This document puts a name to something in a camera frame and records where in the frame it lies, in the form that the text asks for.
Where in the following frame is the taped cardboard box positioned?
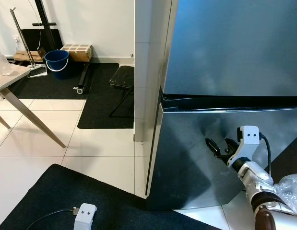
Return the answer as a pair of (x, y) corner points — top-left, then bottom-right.
(61, 44), (94, 63)

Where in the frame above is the long handled dustpan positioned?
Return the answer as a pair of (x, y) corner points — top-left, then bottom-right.
(9, 7), (48, 78)

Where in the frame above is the black panel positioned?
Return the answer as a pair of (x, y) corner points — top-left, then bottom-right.
(20, 28), (62, 52)

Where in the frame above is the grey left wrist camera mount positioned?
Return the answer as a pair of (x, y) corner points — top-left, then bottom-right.
(73, 204), (97, 230)

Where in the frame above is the crumpled clear plastic bag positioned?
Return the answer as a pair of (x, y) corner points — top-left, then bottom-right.
(275, 173), (297, 217)

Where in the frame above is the steel freezer door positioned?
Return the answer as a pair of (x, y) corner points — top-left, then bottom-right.
(162, 0), (297, 99)

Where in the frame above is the light wooden dining table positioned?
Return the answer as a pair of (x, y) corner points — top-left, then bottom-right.
(0, 62), (66, 149)

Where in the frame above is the black folding stool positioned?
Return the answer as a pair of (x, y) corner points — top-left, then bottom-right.
(109, 65), (135, 118)

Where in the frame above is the blue bucket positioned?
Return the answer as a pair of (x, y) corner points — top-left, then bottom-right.
(44, 49), (71, 80)

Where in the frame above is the black stand pole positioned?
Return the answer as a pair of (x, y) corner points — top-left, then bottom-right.
(32, 0), (58, 28)

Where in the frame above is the black stand base with caster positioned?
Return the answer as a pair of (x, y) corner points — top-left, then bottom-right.
(73, 62), (91, 95)

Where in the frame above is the flat brown cardboard box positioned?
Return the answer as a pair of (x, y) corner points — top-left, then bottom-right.
(13, 48), (46, 63)

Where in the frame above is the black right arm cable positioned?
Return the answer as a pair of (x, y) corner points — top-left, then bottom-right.
(258, 134), (273, 179)

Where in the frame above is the frosted plastic bottle white cap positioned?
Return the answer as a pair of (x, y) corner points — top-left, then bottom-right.
(0, 49), (13, 76)

